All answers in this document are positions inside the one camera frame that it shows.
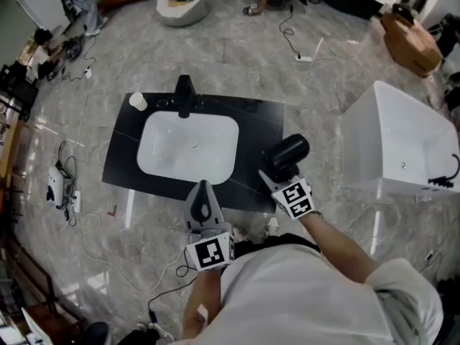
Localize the black floor cable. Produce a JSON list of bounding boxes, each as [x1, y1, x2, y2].
[[279, 7, 301, 57]]

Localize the brown cardboard box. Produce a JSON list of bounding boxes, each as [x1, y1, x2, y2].
[[380, 4, 443, 78]]

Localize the person's white shirt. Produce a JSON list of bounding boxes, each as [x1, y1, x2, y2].
[[179, 242, 445, 345]]

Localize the person's black trousers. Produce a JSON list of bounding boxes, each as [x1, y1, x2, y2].
[[233, 232, 321, 262]]

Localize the dark wooden bench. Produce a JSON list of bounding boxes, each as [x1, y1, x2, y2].
[[6, 239, 58, 316]]

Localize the person's left forearm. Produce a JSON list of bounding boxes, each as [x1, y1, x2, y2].
[[182, 267, 226, 339]]

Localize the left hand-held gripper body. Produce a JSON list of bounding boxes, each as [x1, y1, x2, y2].
[[185, 223, 236, 272]]

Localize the wooden table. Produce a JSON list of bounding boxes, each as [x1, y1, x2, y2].
[[0, 120, 33, 179]]

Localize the black bathtub faucet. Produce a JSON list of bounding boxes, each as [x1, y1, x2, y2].
[[427, 154, 460, 188]]

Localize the black basin faucet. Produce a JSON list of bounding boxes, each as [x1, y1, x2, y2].
[[172, 74, 198, 120]]

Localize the black vanity cabinet counter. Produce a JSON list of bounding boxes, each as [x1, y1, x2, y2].
[[101, 91, 285, 215]]

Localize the person's right forearm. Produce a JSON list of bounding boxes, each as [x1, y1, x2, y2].
[[297, 212, 380, 283]]

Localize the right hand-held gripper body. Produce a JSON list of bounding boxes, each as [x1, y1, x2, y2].
[[271, 173, 317, 221]]

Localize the white floor cable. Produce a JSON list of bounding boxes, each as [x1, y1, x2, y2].
[[80, 213, 188, 294]]

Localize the white paper cup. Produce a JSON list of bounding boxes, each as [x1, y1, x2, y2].
[[129, 91, 148, 112]]

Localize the black power adapter cable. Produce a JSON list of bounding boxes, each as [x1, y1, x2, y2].
[[147, 255, 198, 326]]

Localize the person's right shoe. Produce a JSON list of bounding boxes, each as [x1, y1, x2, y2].
[[264, 214, 280, 236]]

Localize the white floor device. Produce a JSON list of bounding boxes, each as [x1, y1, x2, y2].
[[47, 166, 65, 206]]

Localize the white bathtub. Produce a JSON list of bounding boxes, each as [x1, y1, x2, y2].
[[339, 80, 460, 203]]

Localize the person's left shoe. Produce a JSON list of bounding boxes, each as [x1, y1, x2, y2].
[[229, 223, 249, 244]]

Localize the person's shoe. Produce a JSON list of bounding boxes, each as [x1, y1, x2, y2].
[[229, 223, 249, 244], [264, 214, 280, 236]]

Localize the black metal cart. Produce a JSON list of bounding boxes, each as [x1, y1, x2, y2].
[[0, 64, 39, 113]]

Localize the grey beanbag seat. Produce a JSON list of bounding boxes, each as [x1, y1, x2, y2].
[[156, 0, 216, 27]]

